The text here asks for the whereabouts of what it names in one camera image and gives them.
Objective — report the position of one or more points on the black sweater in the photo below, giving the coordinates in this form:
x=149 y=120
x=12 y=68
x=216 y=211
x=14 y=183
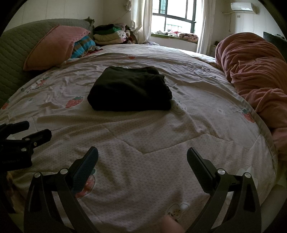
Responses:
x=130 y=89

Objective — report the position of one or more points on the white air conditioner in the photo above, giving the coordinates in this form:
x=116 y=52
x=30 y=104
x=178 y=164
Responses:
x=244 y=6

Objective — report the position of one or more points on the clothes on window sill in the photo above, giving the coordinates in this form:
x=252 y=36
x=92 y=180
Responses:
x=186 y=35

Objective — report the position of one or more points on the pink pillow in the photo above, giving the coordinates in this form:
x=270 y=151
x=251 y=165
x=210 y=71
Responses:
x=51 y=47

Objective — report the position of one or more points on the green quilted headboard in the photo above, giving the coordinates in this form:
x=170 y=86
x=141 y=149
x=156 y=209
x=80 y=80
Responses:
x=13 y=51

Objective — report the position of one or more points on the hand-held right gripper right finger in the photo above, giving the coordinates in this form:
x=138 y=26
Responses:
x=201 y=167

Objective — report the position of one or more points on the stack of folded clothes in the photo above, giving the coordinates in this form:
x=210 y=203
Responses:
x=105 y=37

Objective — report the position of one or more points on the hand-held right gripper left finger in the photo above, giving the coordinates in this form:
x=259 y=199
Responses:
x=86 y=170

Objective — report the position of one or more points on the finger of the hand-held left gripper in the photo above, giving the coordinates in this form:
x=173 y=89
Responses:
x=18 y=127
x=38 y=136

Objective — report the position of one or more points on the strawberry print quilt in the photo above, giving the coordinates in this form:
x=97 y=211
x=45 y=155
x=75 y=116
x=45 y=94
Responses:
x=145 y=139

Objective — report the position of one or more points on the white curtain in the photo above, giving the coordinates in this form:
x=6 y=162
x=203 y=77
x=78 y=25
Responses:
x=145 y=18
x=206 y=22

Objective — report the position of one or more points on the person's right hand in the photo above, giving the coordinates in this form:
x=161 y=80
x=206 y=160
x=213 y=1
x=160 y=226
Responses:
x=172 y=225

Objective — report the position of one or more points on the dark framed window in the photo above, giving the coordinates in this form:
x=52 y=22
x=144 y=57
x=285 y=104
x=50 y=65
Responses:
x=174 y=13

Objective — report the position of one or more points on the pink fleece blanket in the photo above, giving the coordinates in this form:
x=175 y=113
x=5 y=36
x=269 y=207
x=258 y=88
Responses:
x=253 y=67

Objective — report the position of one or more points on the blue striped cloth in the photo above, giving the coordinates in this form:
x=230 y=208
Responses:
x=83 y=47

